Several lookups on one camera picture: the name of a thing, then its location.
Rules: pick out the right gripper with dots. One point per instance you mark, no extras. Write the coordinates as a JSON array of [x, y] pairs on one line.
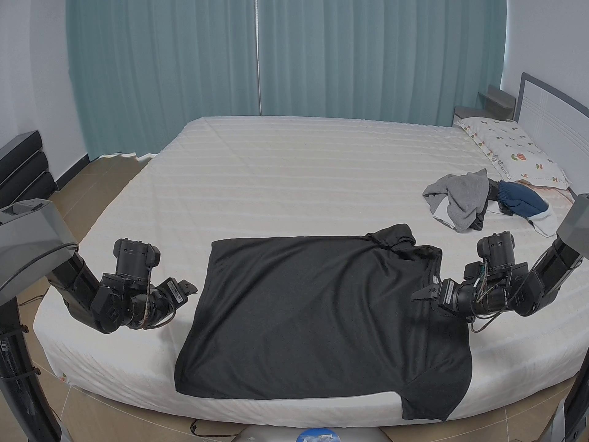
[[460, 297]]

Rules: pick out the black garment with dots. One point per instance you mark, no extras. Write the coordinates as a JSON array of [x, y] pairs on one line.
[[493, 190]]

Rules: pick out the grey bedside table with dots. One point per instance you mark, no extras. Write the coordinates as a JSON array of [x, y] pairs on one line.
[[494, 101]]

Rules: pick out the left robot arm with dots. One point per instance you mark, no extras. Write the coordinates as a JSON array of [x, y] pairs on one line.
[[83, 288]]

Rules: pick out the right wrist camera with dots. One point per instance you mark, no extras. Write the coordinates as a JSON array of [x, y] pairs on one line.
[[472, 272]]

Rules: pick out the bed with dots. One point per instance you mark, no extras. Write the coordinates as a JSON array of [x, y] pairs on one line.
[[299, 177]]

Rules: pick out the grey garment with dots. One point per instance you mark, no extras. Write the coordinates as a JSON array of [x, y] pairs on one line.
[[460, 191]]

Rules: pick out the dark blue garment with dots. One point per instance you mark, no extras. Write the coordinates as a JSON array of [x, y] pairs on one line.
[[522, 198]]

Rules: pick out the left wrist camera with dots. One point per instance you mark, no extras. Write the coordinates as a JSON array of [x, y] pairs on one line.
[[154, 253]]

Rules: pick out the blue-green curtain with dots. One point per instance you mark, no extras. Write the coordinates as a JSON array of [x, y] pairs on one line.
[[161, 62], [382, 44]]

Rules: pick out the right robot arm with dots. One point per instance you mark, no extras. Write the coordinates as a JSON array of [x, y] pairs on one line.
[[543, 279]]

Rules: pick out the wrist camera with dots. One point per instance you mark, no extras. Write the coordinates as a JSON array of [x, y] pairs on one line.
[[472, 272], [154, 253]]

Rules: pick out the black T-shirt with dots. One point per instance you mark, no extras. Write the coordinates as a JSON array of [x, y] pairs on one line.
[[322, 316]]

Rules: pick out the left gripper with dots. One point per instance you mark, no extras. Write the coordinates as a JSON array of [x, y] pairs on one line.
[[156, 306]]

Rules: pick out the black chest of drawers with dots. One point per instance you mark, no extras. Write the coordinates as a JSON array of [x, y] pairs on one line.
[[23, 168]]

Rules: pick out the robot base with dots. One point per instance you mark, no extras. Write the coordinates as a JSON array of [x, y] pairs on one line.
[[313, 434]]

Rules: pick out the white garment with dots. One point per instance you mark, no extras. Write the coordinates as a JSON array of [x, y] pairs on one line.
[[545, 223], [441, 213]]

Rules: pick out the white printed pillow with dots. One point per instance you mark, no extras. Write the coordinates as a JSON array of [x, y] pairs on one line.
[[510, 148]]

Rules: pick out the pale pink pillow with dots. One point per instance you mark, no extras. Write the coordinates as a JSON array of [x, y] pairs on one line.
[[559, 194]]

